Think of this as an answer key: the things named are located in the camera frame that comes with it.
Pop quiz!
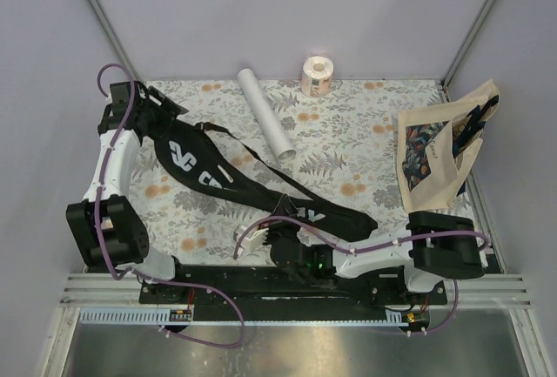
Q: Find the black racket bag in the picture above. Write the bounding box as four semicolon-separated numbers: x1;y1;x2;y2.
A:
153;120;378;242

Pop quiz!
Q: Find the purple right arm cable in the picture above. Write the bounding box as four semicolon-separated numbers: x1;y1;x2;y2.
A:
233;215;491;334

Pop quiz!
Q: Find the pink toilet paper roll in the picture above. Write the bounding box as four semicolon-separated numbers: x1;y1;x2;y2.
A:
300;55;334;98

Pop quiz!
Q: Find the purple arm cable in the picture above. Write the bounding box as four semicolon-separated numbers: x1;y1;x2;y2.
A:
233;215;491;334
91;63;140;281

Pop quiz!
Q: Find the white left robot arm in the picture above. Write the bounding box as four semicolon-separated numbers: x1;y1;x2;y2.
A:
65;81;189;303

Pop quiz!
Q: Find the beige tote bag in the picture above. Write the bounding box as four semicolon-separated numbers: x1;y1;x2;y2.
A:
396;80;500;213

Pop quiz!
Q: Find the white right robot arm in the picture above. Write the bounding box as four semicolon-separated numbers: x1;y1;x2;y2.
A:
265;212;491;304

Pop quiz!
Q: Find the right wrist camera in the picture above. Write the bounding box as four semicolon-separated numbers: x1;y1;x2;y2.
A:
233;226;268;255

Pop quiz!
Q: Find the floral table mat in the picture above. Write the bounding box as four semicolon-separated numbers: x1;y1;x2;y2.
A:
129;80;441;265

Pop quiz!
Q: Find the white shuttlecock tube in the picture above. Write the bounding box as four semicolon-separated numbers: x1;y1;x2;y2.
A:
237;68;296;164

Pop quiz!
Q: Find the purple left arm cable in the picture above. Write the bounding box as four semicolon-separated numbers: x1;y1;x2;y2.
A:
91;63;140;281

